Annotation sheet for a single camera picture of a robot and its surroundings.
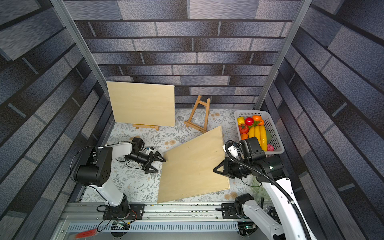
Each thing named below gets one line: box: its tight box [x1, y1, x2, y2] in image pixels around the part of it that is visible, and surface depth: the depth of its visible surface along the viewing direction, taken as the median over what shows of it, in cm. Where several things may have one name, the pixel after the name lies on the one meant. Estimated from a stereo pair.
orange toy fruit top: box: [252, 115, 265, 126], surface depth 104 cm
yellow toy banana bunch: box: [248, 125, 268, 152], surface depth 95 cm
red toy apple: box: [245, 117, 254, 126], surface depth 102 cm
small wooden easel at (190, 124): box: [184, 95, 211, 133], surface depth 103 cm
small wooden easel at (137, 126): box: [132, 123, 160, 131], surface depth 106 cm
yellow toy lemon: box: [237, 116, 246, 126], surface depth 105 cm
